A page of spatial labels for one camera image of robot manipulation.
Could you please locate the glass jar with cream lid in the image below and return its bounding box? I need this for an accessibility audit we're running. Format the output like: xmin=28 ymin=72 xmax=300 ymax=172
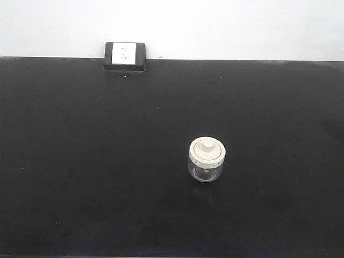
xmin=188 ymin=137 xmax=226 ymax=183

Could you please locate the white socket in black housing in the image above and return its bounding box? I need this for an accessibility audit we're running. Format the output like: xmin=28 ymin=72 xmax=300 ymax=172
xmin=103 ymin=42 xmax=147 ymax=72

